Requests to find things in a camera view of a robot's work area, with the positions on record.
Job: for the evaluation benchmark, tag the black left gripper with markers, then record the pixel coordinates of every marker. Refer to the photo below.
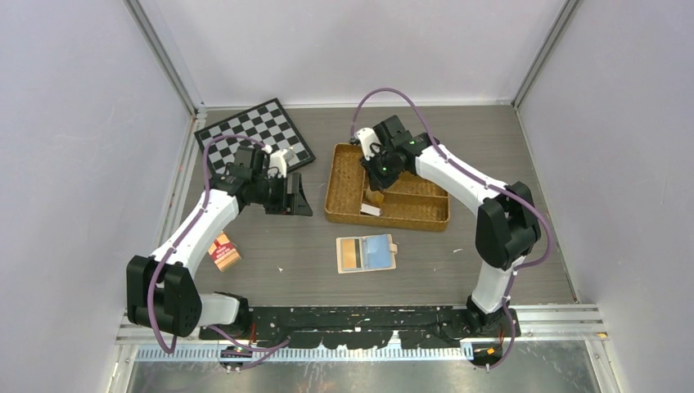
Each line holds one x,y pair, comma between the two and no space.
281,205

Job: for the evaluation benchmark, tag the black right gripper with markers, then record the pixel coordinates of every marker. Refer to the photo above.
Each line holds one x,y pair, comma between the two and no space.
376,182

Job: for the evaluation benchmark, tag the white card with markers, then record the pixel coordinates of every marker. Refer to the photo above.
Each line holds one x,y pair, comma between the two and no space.
371,210

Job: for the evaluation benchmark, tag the gold card black stripe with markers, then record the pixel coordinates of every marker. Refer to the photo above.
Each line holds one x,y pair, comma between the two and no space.
351,254

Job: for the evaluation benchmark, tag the beige leather card holder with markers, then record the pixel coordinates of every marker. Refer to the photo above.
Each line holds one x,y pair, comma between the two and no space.
378,254

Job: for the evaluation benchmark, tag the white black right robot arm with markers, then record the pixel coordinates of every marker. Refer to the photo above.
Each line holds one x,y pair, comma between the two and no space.
507,226

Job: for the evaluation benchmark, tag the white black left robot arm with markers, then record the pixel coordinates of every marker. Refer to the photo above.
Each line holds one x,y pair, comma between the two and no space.
161,293

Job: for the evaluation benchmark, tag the red orange patterned card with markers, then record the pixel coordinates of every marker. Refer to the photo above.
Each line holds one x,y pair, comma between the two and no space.
224,252

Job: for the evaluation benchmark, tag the woven wicker divided tray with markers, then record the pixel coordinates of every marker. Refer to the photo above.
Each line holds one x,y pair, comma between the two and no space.
410,203

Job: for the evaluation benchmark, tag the black white chessboard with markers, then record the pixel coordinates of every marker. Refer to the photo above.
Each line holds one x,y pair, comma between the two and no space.
268,123

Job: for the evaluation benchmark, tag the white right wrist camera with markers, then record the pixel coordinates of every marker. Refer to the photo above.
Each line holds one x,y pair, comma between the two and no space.
369,142

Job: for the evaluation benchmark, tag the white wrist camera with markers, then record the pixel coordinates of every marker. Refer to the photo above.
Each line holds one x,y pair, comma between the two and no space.
369,142
279,162

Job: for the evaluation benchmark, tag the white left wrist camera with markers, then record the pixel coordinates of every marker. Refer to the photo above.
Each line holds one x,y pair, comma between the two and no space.
279,162

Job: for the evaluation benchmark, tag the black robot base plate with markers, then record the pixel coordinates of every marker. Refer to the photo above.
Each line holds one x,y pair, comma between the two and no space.
364,327

